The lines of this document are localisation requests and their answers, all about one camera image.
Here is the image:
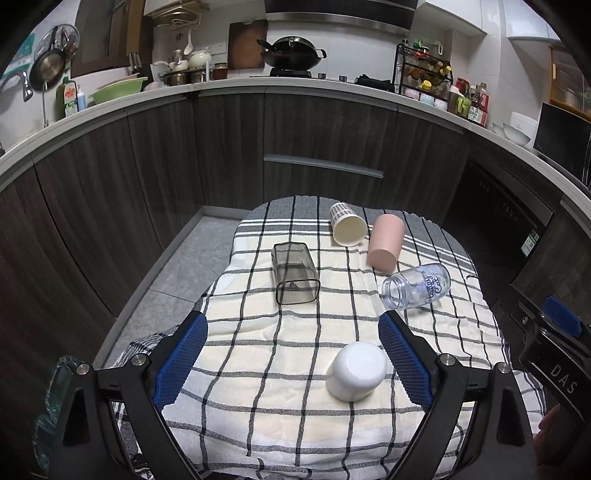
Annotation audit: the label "hanging frying pan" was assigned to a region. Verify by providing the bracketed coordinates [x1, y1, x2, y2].
[28, 25, 80, 92]

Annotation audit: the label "pink cup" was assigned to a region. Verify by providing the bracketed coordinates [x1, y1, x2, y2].
[368, 213, 407, 271]

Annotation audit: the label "black wire spice rack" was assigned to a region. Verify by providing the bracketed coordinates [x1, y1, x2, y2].
[393, 40, 456, 106]

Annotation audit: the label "dark wood drawer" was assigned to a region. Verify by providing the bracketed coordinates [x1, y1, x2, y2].
[263, 152, 385, 209]

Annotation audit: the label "white cup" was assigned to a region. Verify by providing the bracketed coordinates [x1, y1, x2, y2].
[326, 342, 389, 402]

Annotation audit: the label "brown cutting board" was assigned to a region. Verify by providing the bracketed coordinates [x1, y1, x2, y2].
[228, 20, 269, 71]

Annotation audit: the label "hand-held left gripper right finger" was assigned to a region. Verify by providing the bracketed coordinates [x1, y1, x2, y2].
[378, 310, 539, 480]

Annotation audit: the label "person's right hand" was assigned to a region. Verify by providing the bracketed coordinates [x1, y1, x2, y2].
[533, 405, 568, 469]

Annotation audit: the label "black bag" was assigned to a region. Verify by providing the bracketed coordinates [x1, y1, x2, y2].
[354, 74, 396, 92]

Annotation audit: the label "white rice cooker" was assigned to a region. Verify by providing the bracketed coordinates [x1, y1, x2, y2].
[508, 112, 539, 136]

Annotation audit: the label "black dishwasher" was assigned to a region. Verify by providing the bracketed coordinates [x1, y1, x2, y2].
[442, 157, 556, 288]

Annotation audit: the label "metal faucet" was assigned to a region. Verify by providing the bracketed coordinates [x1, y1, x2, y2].
[0, 71, 49, 129]

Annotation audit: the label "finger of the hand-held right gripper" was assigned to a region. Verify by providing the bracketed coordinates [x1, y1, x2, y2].
[531, 295, 591, 352]

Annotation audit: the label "green dish soap bottle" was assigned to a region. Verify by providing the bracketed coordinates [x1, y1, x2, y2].
[55, 78, 79, 121]

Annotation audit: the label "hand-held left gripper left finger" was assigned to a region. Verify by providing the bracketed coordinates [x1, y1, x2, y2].
[48, 310, 209, 480]

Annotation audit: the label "clear cup with blue print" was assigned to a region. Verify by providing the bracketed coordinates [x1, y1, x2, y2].
[381, 263, 451, 311]

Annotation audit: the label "stack of white bowls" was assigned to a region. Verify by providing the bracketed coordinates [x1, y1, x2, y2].
[491, 121, 534, 148]

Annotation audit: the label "black microwave oven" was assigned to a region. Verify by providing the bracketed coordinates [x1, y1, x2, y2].
[533, 102, 591, 193]

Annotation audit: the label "checked white black cloth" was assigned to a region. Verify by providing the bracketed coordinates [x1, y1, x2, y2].
[108, 196, 548, 480]

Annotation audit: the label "grey transparent square cup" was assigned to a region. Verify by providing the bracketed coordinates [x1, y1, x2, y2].
[270, 242, 321, 306]

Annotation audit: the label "wooden wall rack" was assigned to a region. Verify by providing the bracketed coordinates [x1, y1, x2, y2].
[549, 44, 591, 121]

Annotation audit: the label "green basin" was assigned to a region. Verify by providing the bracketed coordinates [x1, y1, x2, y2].
[89, 76, 149, 106]

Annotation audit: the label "group of sauce bottles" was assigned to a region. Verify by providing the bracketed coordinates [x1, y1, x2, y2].
[449, 78, 491, 128]

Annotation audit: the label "cream striped cup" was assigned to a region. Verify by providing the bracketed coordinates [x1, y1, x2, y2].
[329, 202, 368, 247]

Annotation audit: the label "black wok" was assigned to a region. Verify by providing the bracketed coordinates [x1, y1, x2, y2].
[257, 36, 328, 71]

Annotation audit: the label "dark wood kitchen cabinets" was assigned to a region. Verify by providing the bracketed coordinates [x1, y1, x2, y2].
[0, 76, 591, 462]

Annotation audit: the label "range hood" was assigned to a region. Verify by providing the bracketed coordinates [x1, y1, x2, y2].
[264, 0, 419, 36]

